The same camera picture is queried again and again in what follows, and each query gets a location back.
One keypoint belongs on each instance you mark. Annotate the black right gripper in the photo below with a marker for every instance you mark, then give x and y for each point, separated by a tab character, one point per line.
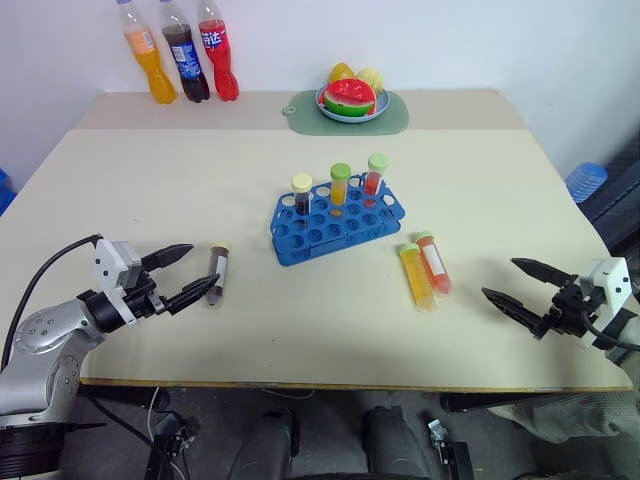
567	312

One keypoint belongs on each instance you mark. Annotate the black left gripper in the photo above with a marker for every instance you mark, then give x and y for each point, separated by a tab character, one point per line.
147	299

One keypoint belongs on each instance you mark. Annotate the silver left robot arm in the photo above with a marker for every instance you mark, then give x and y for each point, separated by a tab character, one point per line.
45	345

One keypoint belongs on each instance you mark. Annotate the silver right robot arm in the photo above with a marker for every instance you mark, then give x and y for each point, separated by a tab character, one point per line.
625	335

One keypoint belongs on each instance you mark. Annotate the dark liquid tube yellow cap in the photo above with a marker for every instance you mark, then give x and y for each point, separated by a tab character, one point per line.
302	200
218	275

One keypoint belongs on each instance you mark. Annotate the red liquid tube green cap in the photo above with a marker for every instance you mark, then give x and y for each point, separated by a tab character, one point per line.
374	177
436	267

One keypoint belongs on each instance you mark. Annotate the orange liquid tube green cap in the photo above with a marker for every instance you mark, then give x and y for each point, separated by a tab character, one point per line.
419	280
339	185

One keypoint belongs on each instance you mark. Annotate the blue test tube rack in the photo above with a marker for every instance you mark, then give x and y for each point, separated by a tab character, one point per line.
330	235

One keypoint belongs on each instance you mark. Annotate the black carbon-pattern case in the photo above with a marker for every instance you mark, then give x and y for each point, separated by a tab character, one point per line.
617	200

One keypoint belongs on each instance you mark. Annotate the grey crumpled cloth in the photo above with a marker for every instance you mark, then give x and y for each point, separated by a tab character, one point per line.
565	415

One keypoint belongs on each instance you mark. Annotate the black caster with metal clamp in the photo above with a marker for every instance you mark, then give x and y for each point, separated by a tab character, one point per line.
447	450

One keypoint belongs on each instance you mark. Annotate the blue plastic crate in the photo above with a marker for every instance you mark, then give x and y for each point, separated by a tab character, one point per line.
6	192

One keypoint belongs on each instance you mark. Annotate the green silicone mat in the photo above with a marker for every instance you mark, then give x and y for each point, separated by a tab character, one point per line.
305	120

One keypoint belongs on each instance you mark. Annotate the dark rounded shape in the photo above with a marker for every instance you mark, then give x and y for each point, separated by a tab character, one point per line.
395	445

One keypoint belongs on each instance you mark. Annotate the orange soda bottle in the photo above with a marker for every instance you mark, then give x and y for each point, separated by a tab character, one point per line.
152	65

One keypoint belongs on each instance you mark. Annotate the cola bottle blue label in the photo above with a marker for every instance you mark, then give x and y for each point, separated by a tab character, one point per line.
187	60

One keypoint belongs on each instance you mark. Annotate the red soda bottle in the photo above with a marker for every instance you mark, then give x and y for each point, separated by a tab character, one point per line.
220	60

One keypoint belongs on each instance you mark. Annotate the light blue plate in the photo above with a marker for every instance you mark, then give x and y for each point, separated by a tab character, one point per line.
382	105

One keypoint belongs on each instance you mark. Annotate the toy watermelon slice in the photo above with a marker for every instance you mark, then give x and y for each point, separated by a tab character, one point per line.
350	97

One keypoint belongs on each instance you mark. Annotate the orange-yellow toy fruit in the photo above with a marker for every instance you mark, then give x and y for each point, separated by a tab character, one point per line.
341	72

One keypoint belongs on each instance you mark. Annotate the pale yellow toy fruit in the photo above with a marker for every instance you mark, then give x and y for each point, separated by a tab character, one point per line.
372	79

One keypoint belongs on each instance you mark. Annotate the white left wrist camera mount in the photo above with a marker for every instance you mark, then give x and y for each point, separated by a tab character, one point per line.
106	265

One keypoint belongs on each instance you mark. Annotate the black table frame bar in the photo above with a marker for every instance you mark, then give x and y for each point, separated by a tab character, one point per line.
125	397

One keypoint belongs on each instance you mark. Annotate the black caster bracket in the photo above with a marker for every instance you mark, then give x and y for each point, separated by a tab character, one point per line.
172	440

